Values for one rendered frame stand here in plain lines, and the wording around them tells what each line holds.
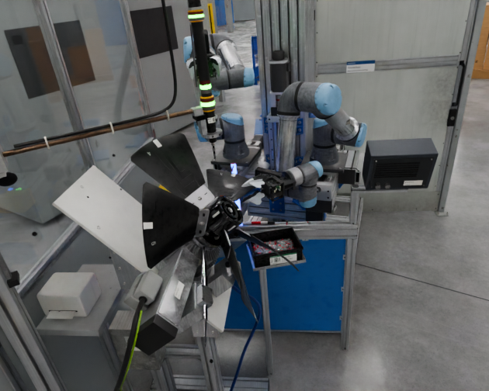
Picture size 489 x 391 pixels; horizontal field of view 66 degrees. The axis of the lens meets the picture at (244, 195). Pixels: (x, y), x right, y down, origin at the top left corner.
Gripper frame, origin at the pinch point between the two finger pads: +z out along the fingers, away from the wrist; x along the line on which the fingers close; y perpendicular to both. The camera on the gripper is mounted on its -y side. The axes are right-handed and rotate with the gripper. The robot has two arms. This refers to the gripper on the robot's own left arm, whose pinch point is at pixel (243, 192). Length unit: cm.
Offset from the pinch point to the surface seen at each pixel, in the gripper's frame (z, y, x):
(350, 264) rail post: -51, 14, 55
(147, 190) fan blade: 40, 18, -27
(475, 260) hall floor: -180, 19, 118
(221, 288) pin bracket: 21.3, 18.2, 23.1
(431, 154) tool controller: -70, 28, -7
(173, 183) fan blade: 26.3, -1.0, -13.5
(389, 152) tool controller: -58, 18, -7
